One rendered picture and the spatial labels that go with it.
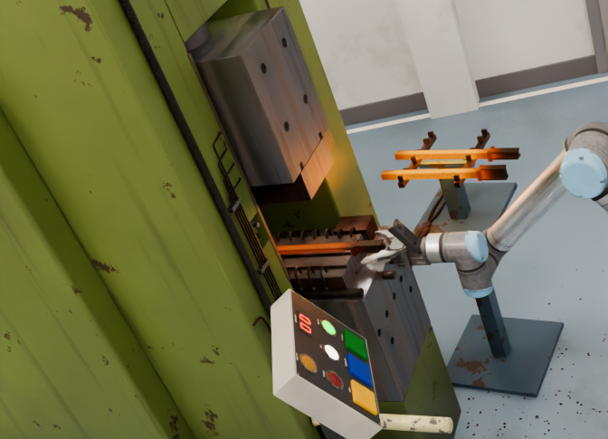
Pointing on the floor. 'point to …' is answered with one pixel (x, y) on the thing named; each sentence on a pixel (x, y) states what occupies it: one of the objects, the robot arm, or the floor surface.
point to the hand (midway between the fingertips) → (366, 245)
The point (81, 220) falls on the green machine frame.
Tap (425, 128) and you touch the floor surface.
